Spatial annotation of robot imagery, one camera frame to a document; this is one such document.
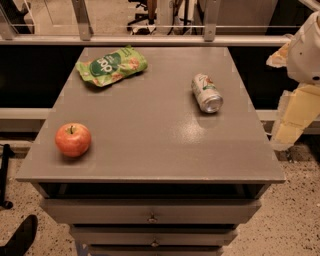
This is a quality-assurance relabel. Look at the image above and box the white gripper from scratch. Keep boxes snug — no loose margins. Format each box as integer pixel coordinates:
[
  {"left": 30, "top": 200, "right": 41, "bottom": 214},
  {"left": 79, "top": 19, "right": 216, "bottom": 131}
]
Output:
[{"left": 266, "top": 11, "right": 320, "bottom": 147}]

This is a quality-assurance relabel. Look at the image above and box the red apple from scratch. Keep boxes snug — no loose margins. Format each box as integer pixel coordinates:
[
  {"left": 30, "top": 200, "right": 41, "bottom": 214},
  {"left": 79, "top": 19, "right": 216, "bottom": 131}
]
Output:
[{"left": 55, "top": 123, "right": 91, "bottom": 157}]

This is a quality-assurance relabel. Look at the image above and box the silver soda can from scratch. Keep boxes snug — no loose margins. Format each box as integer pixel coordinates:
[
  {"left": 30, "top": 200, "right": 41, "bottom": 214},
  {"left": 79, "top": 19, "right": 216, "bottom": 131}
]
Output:
[{"left": 191, "top": 73, "right": 223, "bottom": 114}]

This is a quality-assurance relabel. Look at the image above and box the grey drawer cabinet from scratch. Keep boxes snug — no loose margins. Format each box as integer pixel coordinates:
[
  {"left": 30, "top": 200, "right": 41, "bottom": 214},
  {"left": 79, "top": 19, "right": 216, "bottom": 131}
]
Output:
[{"left": 17, "top": 47, "right": 284, "bottom": 256}]

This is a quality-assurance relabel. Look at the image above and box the black office chair base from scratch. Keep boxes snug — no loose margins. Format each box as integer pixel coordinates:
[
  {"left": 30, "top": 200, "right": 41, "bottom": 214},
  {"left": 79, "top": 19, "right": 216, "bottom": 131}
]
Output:
[{"left": 127, "top": 0, "right": 157, "bottom": 31}]

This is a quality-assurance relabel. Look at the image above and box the green snack bag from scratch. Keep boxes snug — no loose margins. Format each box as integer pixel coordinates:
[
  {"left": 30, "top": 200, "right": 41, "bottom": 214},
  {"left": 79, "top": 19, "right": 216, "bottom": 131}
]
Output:
[{"left": 75, "top": 45, "right": 148, "bottom": 87}]

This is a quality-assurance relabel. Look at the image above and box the metal railing beam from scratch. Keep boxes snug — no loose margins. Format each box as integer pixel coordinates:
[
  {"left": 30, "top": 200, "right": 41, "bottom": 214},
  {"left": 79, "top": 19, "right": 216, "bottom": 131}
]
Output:
[{"left": 0, "top": 35, "right": 290, "bottom": 47}]

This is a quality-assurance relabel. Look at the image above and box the black stand left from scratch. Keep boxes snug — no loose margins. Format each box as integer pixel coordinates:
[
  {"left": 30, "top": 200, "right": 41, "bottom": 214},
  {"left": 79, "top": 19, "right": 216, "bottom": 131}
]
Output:
[{"left": 0, "top": 144, "right": 15, "bottom": 209}]

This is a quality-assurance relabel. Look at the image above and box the black shoe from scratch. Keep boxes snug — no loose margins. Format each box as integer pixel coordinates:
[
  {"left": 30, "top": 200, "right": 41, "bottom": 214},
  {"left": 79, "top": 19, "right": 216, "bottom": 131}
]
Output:
[{"left": 0, "top": 215, "right": 38, "bottom": 256}]

